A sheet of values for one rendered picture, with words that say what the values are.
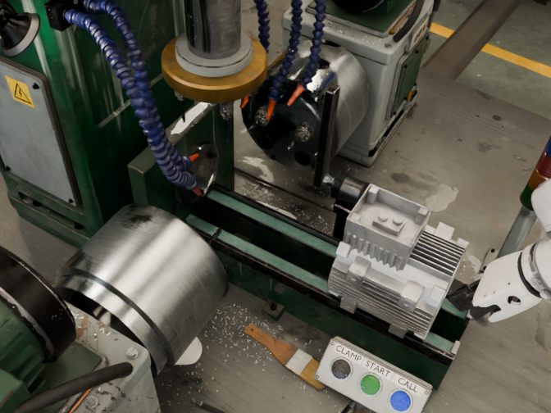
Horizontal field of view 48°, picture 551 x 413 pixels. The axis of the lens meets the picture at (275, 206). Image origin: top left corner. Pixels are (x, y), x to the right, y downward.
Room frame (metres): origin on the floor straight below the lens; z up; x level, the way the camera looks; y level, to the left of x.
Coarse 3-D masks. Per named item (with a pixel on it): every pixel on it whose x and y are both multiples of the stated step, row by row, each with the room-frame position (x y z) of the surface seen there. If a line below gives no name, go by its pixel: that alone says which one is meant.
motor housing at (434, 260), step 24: (432, 240) 0.70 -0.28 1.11; (336, 264) 0.67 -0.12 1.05; (408, 264) 0.66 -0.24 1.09; (432, 264) 0.65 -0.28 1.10; (456, 264) 0.65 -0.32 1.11; (336, 288) 0.66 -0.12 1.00; (360, 288) 0.63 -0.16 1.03; (384, 288) 0.62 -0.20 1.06; (432, 288) 0.62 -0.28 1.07; (384, 312) 0.61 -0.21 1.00; (408, 312) 0.59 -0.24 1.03; (432, 312) 0.58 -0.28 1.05
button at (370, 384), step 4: (364, 376) 0.44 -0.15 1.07; (368, 376) 0.44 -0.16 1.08; (372, 376) 0.44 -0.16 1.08; (364, 380) 0.44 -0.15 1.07; (368, 380) 0.44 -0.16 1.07; (372, 380) 0.44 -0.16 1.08; (376, 380) 0.44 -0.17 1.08; (360, 384) 0.44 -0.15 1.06; (364, 384) 0.43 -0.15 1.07; (368, 384) 0.43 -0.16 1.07; (372, 384) 0.43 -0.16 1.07; (376, 384) 0.43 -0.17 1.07; (364, 388) 0.43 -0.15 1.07; (368, 388) 0.43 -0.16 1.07; (372, 388) 0.43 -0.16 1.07; (376, 388) 0.43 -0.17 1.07; (364, 392) 0.43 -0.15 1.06; (368, 392) 0.42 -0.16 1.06; (372, 392) 0.42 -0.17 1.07; (376, 392) 0.42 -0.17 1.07
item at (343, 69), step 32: (320, 64) 1.12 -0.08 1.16; (352, 64) 1.16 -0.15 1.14; (256, 96) 1.09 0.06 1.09; (288, 96) 1.05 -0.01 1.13; (320, 96) 1.03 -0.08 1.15; (352, 96) 1.09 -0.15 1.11; (256, 128) 1.09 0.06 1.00; (288, 128) 1.05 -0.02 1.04; (320, 128) 1.01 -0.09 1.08; (352, 128) 1.07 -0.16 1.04; (288, 160) 1.04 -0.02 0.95
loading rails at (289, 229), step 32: (224, 192) 0.95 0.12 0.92; (192, 224) 0.86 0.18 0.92; (224, 224) 0.92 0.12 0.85; (256, 224) 0.88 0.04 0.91; (288, 224) 0.87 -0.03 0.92; (224, 256) 0.80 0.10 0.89; (256, 256) 0.78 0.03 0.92; (288, 256) 0.84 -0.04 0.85; (320, 256) 0.80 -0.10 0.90; (256, 288) 0.76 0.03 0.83; (288, 288) 0.72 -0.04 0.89; (320, 288) 0.70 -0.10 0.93; (320, 320) 0.69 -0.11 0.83; (352, 320) 0.66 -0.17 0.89; (384, 320) 0.64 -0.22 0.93; (448, 320) 0.67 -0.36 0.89; (384, 352) 0.62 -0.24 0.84; (416, 352) 0.59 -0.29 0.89; (448, 352) 0.58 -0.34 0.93
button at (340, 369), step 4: (340, 360) 0.47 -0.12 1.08; (332, 364) 0.46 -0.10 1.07; (336, 364) 0.46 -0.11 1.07; (340, 364) 0.46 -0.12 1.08; (344, 364) 0.46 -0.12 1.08; (348, 364) 0.46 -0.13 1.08; (332, 368) 0.46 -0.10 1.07; (336, 368) 0.46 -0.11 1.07; (340, 368) 0.46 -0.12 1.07; (344, 368) 0.46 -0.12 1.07; (348, 368) 0.46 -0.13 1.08; (332, 372) 0.45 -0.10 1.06; (336, 372) 0.45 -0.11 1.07; (340, 372) 0.45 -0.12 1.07; (344, 372) 0.45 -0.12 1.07; (348, 372) 0.45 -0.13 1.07; (336, 376) 0.45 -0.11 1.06; (340, 376) 0.45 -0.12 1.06; (344, 376) 0.45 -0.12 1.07
